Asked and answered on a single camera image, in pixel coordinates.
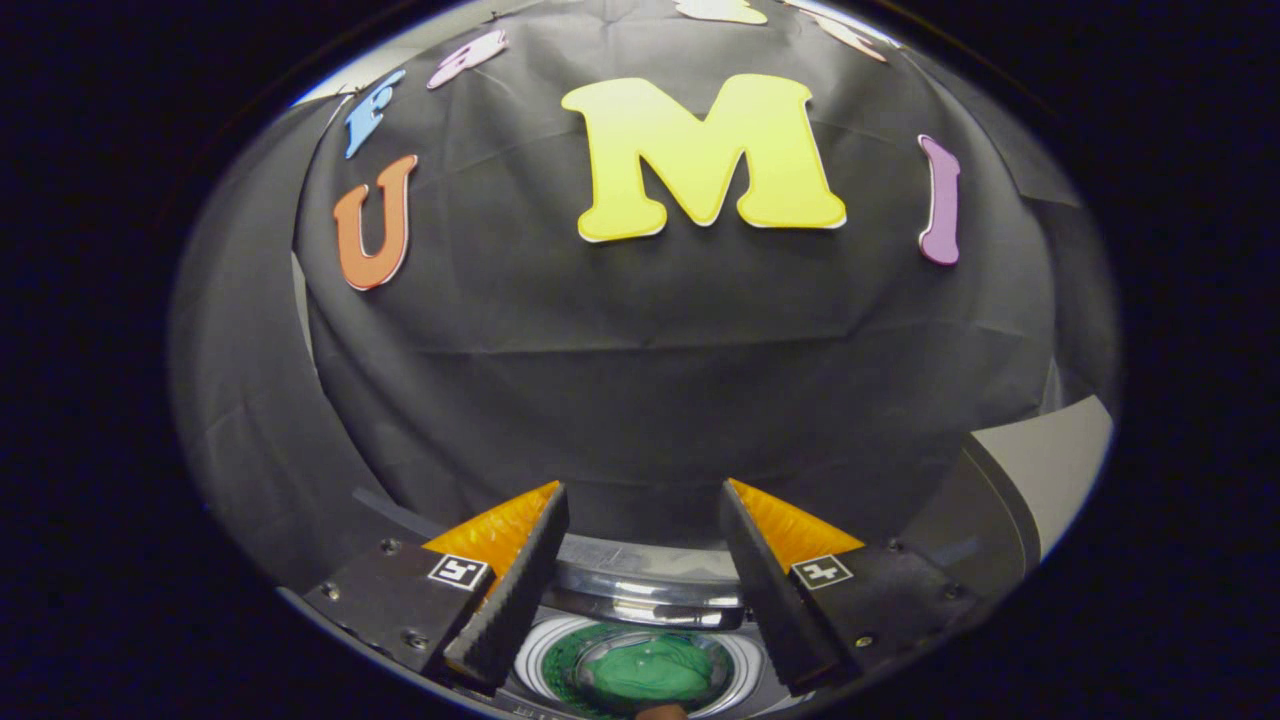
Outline dark grey washing machine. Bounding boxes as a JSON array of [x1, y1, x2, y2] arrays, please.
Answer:
[[440, 535, 811, 720]]

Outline green polo shirt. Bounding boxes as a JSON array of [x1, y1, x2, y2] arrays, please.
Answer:
[[575, 630, 726, 707]]

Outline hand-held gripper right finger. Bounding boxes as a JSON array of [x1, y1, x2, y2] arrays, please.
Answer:
[[718, 478, 986, 696]]

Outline black backdrop cloth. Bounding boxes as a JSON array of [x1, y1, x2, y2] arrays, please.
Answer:
[[170, 0, 1119, 591]]

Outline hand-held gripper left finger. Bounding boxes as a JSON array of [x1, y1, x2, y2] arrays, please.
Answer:
[[303, 480, 571, 693]]

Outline beige cabinet with grey top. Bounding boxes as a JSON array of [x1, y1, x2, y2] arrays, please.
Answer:
[[900, 395, 1113, 601]]

